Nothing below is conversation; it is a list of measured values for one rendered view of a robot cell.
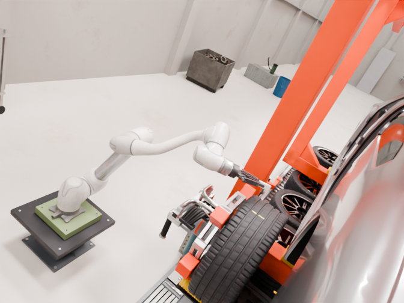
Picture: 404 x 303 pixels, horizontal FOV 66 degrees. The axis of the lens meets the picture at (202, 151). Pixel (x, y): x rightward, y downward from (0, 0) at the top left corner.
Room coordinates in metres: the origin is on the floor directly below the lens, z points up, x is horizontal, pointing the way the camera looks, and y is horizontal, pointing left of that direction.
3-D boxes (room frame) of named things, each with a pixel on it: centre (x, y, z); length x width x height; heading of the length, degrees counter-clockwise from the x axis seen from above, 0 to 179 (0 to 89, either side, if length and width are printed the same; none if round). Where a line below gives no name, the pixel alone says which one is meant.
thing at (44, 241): (1.60, 0.70, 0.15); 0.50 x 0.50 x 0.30; 70
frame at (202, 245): (1.42, -0.27, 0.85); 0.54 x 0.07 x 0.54; 159
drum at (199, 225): (1.45, -0.21, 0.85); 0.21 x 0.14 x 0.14; 69
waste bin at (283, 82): (9.26, -1.39, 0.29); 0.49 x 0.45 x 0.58; 71
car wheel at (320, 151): (4.63, -1.89, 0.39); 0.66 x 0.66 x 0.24
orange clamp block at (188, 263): (1.12, -0.17, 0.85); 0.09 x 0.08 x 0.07; 159
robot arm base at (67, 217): (1.58, 0.71, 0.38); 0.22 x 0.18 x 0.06; 165
